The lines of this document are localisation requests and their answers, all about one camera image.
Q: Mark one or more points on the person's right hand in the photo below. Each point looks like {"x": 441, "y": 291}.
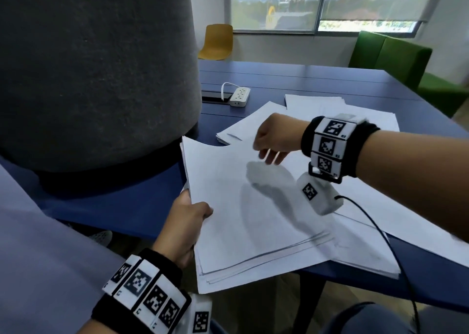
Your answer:
{"x": 282, "y": 134}

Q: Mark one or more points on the white clog shoe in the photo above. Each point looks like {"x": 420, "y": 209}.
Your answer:
{"x": 100, "y": 237}

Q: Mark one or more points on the wristband with marker tiles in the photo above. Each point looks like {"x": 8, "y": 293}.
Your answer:
{"x": 329, "y": 147}
{"x": 143, "y": 286}

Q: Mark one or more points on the white power strip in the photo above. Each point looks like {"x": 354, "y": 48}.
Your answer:
{"x": 240, "y": 96}

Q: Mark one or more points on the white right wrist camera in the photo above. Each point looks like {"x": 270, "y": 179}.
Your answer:
{"x": 322, "y": 198}

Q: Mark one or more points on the person's left hand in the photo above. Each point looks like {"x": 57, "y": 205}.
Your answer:
{"x": 183, "y": 231}

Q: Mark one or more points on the person's lavender shirt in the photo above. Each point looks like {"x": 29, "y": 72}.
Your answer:
{"x": 40, "y": 271}

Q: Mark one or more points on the right wristband with marker tiles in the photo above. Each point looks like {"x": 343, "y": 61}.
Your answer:
{"x": 329, "y": 147}

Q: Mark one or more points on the yellow chair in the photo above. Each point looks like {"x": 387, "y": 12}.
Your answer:
{"x": 216, "y": 40}

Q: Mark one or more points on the left wristband with marker tiles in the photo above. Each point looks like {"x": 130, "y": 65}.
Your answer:
{"x": 143, "y": 286}

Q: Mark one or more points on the pile of white papers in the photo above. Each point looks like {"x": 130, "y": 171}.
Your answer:
{"x": 322, "y": 104}

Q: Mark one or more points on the person's right forearm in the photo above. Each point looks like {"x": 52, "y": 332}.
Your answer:
{"x": 414, "y": 176}

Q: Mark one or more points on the large framed window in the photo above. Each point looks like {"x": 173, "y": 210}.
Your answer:
{"x": 278, "y": 11}

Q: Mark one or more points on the person's blue jeans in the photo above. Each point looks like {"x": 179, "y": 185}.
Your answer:
{"x": 366, "y": 321}

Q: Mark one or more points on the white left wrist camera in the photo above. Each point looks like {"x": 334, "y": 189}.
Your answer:
{"x": 199, "y": 319}

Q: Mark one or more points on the dark table leg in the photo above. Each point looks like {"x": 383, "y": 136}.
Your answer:
{"x": 311, "y": 304}

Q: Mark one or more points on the green sofa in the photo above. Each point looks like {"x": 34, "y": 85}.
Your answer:
{"x": 395, "y": 57}

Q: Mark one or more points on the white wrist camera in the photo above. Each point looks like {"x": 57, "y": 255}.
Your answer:
{"x": 322, "y": 198}
{"x": 199, "y": 319}

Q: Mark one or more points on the gathered white paper bundle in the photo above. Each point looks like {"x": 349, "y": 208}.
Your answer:
{"x": 238, "y": 234}

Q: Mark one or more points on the grey felt pillar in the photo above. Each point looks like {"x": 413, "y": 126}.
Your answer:
{"x": 91, "y": 70}

